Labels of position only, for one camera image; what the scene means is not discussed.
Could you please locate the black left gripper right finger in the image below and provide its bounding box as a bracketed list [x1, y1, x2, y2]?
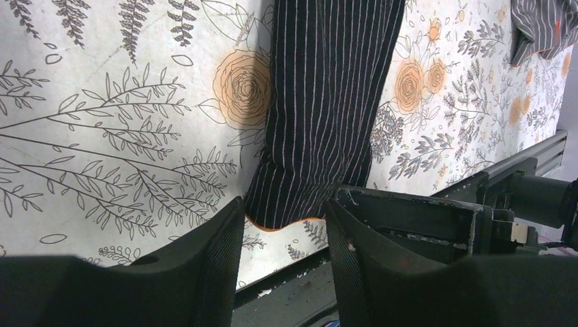
[327, 200, 577, 326]

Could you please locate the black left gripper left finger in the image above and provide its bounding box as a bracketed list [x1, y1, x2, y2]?
[1, 197, 245, 326]

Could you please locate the grey striped underwear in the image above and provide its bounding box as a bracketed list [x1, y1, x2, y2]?
[511, 0, 577, 66]

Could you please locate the floral patterned bed sheet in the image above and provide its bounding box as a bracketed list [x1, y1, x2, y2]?
[1, 1, 577, 288]

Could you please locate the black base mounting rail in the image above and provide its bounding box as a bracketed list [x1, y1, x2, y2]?
[232, 130, 577, 326]

